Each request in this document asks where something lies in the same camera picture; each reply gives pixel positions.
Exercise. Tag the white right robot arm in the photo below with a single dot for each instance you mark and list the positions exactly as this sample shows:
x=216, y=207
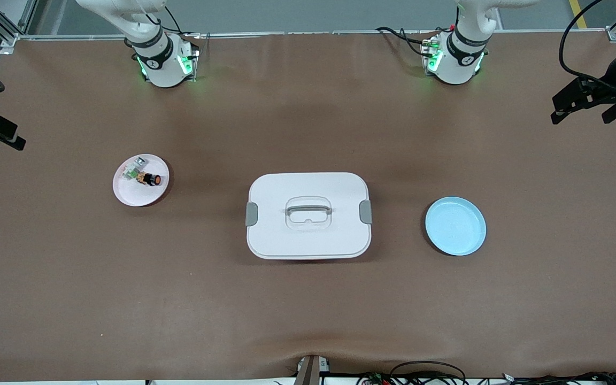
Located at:
x=161, y=59

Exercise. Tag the white lidded storage box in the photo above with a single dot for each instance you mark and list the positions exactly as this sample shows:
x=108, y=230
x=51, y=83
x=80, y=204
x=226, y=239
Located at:
x=308, y=235

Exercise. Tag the pink round plate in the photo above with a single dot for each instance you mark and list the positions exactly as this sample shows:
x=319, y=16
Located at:
x=137, y=195

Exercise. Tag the light blue round plate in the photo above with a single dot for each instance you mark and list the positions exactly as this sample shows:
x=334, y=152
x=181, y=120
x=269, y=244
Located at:
x=455, y=227

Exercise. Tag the brown table mat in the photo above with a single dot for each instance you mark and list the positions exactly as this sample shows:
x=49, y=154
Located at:
x=308, y=310

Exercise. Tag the aluminium frame rail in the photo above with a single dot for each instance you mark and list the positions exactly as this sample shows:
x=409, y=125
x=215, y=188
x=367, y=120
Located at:
x=313, y=33

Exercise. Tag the aluminium camera stand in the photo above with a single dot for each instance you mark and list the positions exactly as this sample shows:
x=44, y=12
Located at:
x=310, y=371

